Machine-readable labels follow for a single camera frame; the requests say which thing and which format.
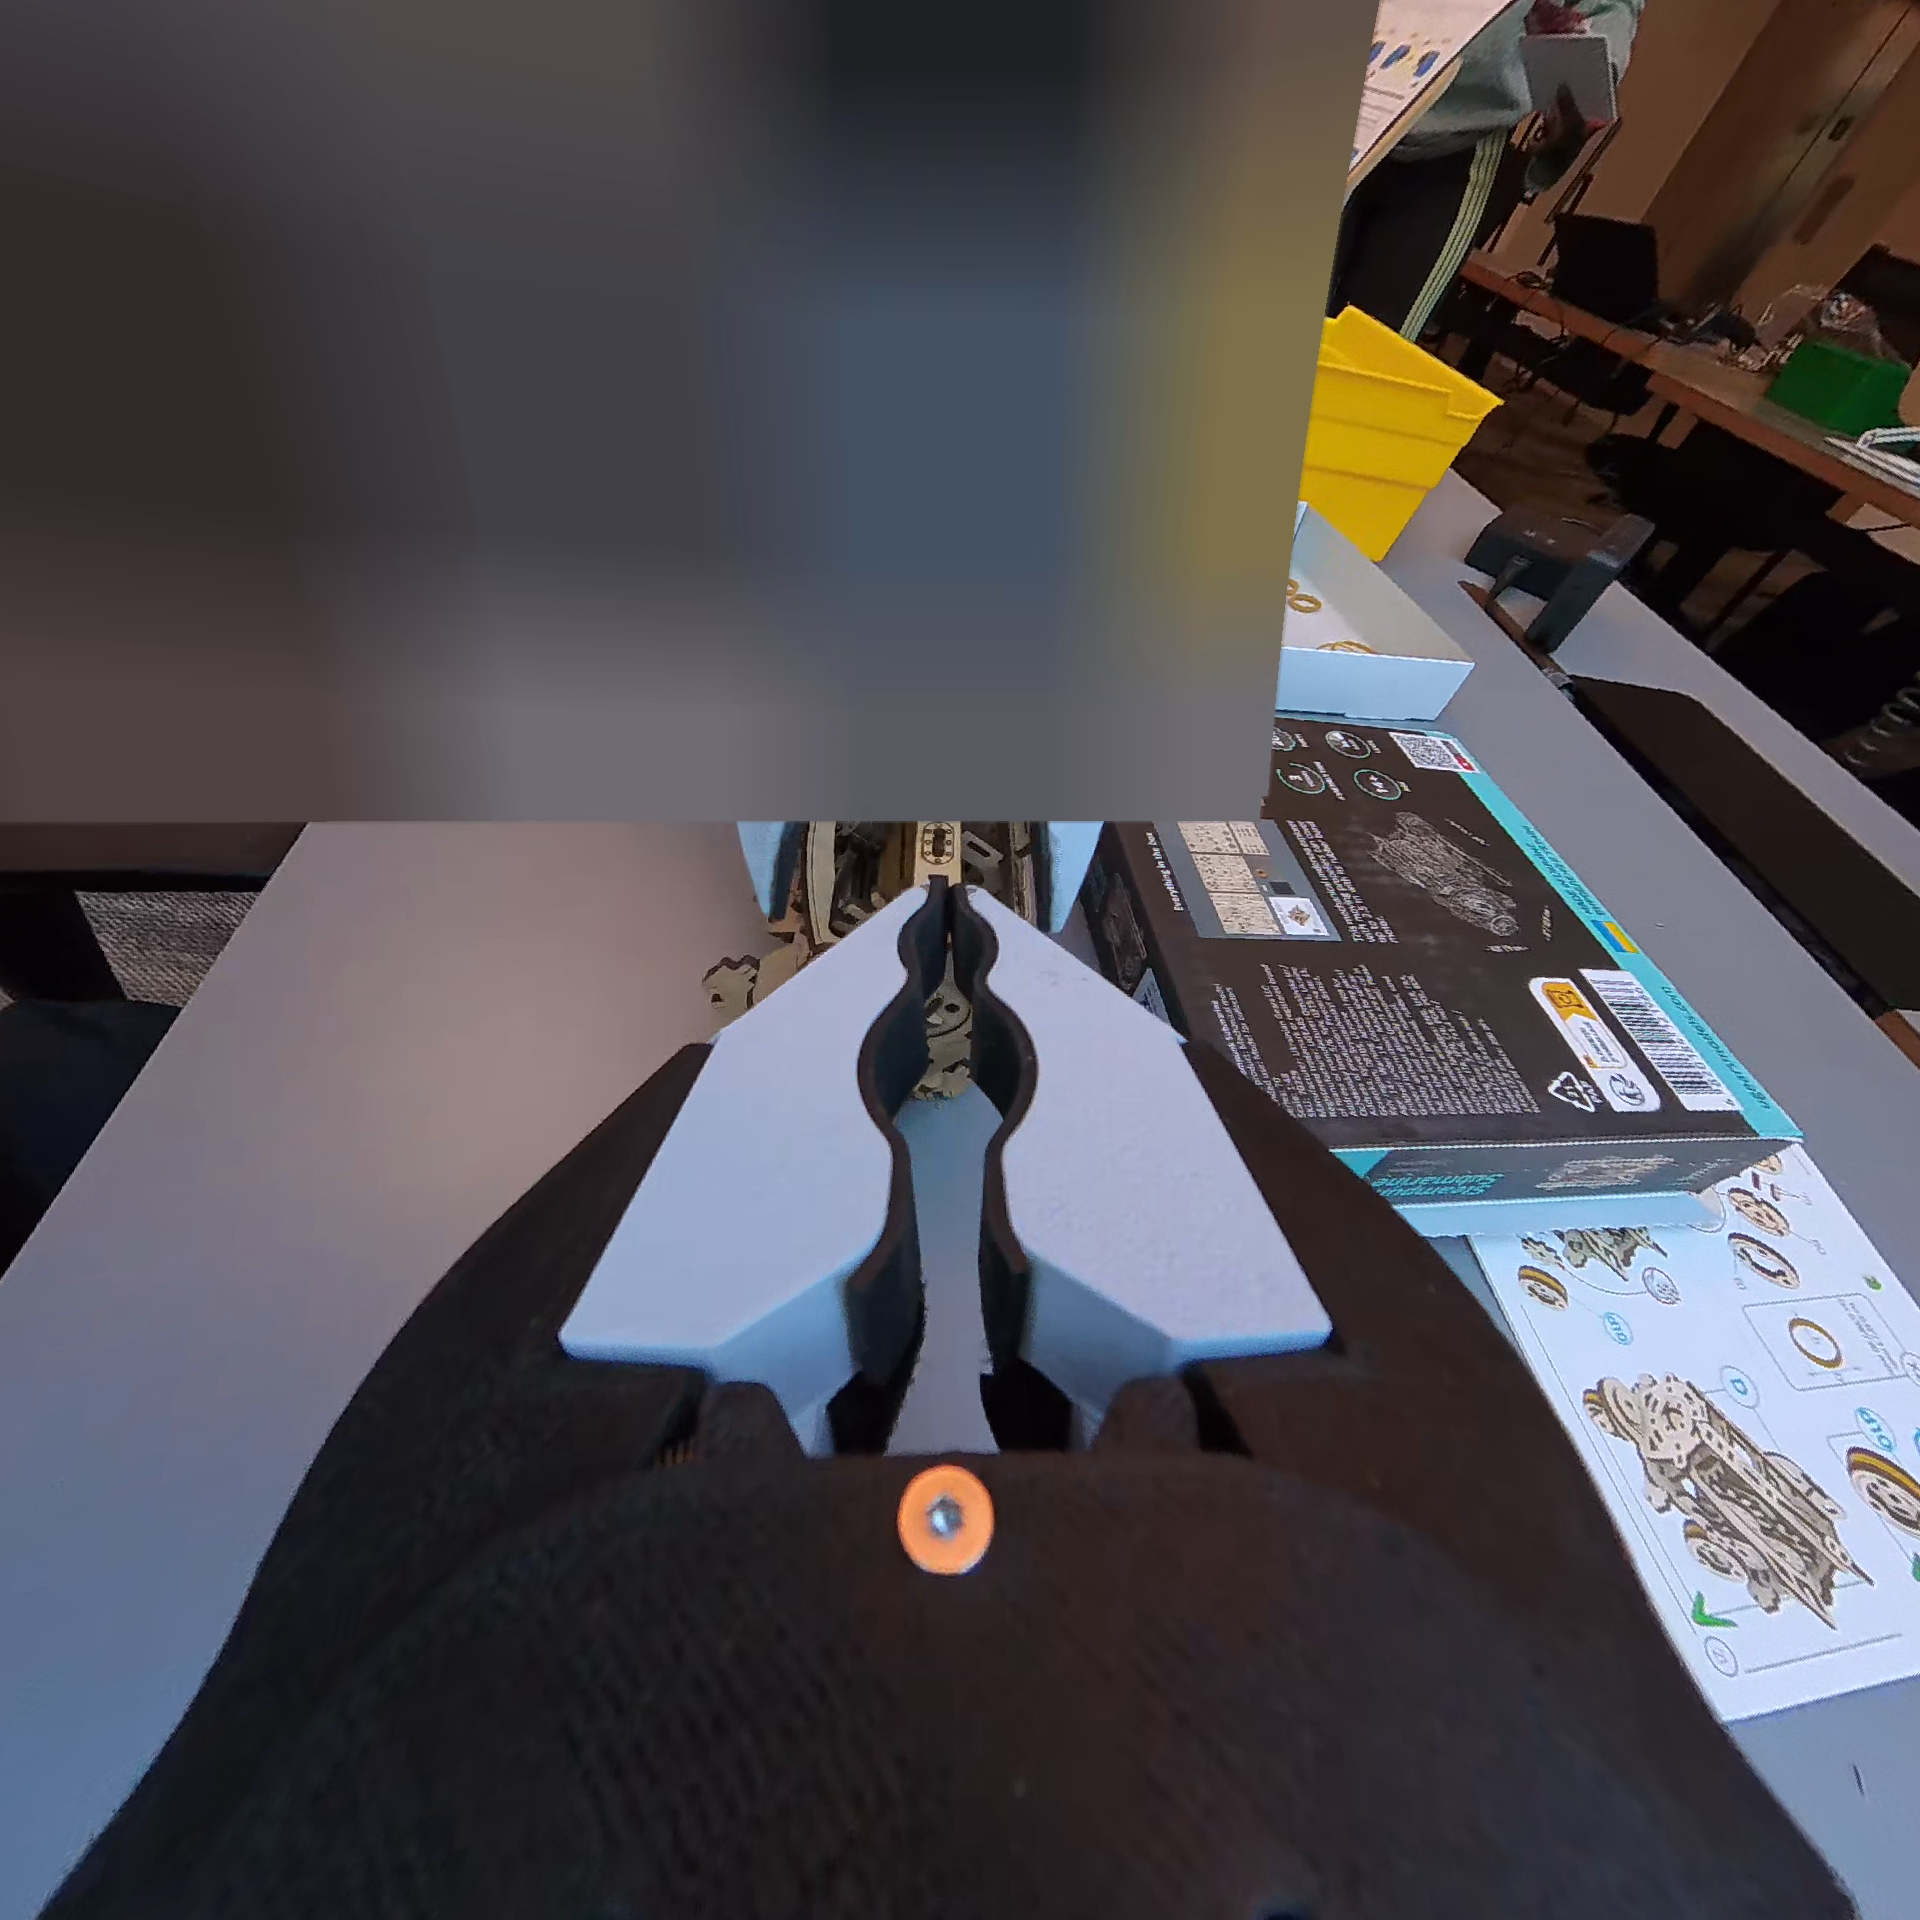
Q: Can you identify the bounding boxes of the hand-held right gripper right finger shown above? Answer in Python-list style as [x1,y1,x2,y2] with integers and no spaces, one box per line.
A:
[959,884,1336,1451]

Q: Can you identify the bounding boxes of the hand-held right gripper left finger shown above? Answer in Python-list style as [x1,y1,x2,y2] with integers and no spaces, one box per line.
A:
[563,883,952,1455]

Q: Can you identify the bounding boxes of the wooden vehicle model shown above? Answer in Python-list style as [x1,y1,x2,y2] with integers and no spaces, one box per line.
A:
[704,823,1056,1105]

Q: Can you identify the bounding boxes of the black and teal model box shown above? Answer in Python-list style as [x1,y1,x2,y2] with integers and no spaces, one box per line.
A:
[1080,718,1807,1204]

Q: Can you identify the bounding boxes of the white cardboard tray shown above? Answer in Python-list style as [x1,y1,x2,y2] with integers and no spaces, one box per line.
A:
[1275,503,1479,726]

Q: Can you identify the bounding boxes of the yellow plastic bin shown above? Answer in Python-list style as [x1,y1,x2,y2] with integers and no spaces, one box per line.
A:
[1298,306,1505,567]

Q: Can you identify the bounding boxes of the printed instruction sheet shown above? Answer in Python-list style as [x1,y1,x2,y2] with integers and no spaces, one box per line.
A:
[1467,1144,1920,1729]

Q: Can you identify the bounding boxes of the black flat mat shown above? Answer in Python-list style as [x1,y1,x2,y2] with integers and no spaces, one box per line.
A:
[1563,674,1920,1025]

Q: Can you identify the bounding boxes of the black laptop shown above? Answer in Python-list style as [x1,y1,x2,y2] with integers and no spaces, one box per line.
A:
[1545,210,1671,329]

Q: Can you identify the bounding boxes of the wooden background table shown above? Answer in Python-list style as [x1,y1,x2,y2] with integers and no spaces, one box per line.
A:
[1464,257,1920,528]

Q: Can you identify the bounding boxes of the green plastic bin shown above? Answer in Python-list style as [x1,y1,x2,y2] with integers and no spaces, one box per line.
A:
[1762,336,1917,441]

